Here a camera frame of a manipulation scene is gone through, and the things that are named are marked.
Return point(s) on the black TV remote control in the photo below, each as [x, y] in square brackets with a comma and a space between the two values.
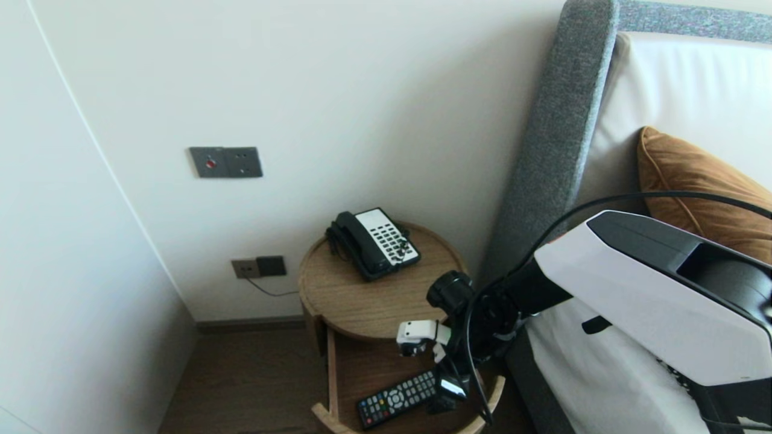
[392, 401]

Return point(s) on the brown wooden baseboard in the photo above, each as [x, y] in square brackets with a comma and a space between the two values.
[253, 325]

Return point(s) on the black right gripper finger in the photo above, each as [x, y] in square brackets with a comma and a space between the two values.
[450, 405]
[435, 407]

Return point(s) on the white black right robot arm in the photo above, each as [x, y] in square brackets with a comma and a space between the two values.
[633, 289]

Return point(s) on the round wooden side table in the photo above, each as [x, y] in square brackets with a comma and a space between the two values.
[362, 295]

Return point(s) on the black wall outlet plate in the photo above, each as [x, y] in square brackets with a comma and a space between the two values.
[271, 266]

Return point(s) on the white headboard cushion panel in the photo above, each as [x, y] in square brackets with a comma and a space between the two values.
[681, 84]

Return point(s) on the grey switch plate red button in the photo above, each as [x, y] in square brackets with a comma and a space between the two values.
[207, 163]

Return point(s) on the brown velvet pillow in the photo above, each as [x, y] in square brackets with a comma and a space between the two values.
[681, 169]

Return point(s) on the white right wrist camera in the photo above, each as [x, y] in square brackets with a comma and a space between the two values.
[419, 331]

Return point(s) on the black desk telephone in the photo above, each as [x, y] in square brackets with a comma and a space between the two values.
[368, 250]

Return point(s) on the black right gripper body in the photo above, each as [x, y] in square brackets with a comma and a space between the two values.
[452, 386]

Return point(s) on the beige wall outlet plate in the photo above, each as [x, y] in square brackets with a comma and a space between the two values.
[242, 269]

